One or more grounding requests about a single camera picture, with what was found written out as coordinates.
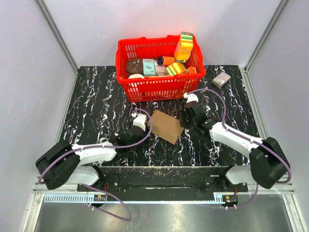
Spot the brown cardboard box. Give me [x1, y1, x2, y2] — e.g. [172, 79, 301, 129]
[151, 110, 184, 145]

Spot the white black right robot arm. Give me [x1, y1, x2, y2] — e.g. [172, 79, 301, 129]
[180, 101, 290, 191]

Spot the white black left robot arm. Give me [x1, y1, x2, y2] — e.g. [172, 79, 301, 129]
[35, 125, 150, 191]

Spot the pink small food box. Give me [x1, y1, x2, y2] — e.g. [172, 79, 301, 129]
[154, 60, 167, 76]

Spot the teal small carton box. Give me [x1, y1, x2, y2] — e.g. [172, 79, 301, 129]
[142, 58, 156, 76]

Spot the tall orange sponge box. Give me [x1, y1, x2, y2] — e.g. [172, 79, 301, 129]
[174, 32, 194, 63]

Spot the red plastic shopping basket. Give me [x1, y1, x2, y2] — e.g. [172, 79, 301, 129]
[115, 32, 205, 102]

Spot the orange snack packet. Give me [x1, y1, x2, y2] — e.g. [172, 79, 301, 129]
[184, 66, 197, 74]

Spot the white wrapped tissue pack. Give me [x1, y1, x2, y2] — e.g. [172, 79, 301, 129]
[211, 72, 231, 88]

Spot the yellow green sponge pack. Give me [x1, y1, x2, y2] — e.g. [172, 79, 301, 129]
[166, 62, 187, 76]

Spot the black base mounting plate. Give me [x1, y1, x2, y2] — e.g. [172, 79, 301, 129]
[90, 167, 248, 192]

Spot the white round lid container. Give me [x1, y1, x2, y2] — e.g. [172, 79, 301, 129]
[128, 73, 144, 79]

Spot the orange cylindrical can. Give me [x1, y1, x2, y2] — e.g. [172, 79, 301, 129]
[157, 56, 175, 66]

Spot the brown round chocolate cake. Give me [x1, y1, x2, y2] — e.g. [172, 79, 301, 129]
[126, 58, 143, 75]

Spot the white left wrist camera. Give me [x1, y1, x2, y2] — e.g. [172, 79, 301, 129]
[131, 112, 147, 132]

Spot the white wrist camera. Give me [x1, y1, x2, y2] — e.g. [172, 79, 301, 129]
[131, 112, 147, 132]
[183, 93, 199, 107]

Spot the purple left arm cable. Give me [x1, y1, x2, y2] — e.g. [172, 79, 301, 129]
[38, 108, 153, 221]

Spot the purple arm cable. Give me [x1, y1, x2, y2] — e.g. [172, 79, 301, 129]
[38, 108, 153, 221]
[187, 88, 292, 210]

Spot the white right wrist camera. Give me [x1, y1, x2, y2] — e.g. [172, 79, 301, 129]
[183, 93, 199, 107]

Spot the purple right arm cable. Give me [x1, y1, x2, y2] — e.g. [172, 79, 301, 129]
[187, 88, 292, 210]

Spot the aluminium frame rail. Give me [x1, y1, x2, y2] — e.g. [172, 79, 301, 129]
[32, 174, 296, 203]

